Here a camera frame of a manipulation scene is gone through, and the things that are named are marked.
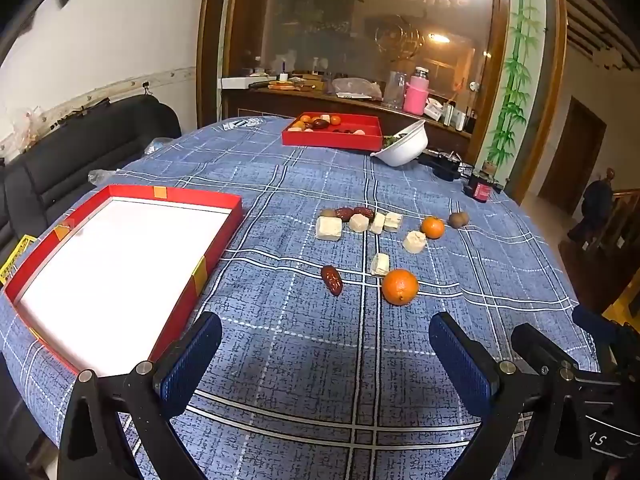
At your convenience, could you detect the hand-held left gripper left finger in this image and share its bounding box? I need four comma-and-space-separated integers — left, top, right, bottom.
56, 311, 223, 480

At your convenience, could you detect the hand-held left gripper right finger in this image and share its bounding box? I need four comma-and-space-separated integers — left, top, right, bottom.
429, 311, 596, 480

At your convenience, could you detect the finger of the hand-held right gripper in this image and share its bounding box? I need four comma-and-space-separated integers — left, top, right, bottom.
572, 305, 626, 348
511, 323, 581, 376

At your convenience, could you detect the large orange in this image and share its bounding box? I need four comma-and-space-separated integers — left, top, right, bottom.
382, 269, 419, 307

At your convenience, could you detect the large red shallow box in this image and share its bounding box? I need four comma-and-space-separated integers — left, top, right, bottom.
2, 184, 244, 376

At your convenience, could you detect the small orange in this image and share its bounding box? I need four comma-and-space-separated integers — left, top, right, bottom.
420, 216, 446, 240

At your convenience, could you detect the blue plaid tablecloth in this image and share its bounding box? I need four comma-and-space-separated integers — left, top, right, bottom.
0, 115, 601, 480

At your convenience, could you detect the wooden door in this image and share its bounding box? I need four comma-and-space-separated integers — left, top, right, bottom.
537, 95, 608, 216

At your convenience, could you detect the dark red jar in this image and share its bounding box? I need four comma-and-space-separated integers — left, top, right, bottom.
462, 170, 503, 204

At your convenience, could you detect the black device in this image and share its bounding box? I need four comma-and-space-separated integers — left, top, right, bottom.
417, 149, 468, 182

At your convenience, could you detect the yellow printed bag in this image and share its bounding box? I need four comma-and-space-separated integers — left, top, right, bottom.
0, 234, 36, 286

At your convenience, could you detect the white bowl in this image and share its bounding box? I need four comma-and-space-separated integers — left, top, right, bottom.
371, 119, 429, 168

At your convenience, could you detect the black leather sofa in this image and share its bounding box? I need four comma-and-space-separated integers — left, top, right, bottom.
0, 95, 182, 261

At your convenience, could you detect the bamboo painted panel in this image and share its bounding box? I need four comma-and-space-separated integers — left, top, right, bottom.
482, 0, 546, 176

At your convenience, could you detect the small red tray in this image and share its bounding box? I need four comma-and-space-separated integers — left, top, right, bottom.
281, 112, 385, 152

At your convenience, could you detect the wooden sideboard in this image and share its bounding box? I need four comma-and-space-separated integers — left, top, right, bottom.
220, 82, 473, 161

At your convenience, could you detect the pink thermos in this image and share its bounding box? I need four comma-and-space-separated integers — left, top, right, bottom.
403, 67, 431, 116

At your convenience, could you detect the mixed produce heap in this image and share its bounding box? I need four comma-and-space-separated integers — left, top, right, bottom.
287, 114, 368, 136

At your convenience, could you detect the clear plastic pitcher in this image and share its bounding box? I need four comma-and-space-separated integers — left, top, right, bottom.
382, 71, 407, 110

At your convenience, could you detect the white flat box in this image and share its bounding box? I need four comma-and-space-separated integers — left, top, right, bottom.
220, 76, 266, 91

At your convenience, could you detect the translucent plastic bag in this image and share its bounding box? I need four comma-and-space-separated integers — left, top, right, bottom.
0, 105, 48, 158

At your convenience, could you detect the clear plastic bag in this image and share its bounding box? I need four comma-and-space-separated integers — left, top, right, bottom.
332, 77, 383, 98

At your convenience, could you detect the wooden framed glass partition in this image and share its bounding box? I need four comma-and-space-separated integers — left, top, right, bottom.
196, 0, 571, 206

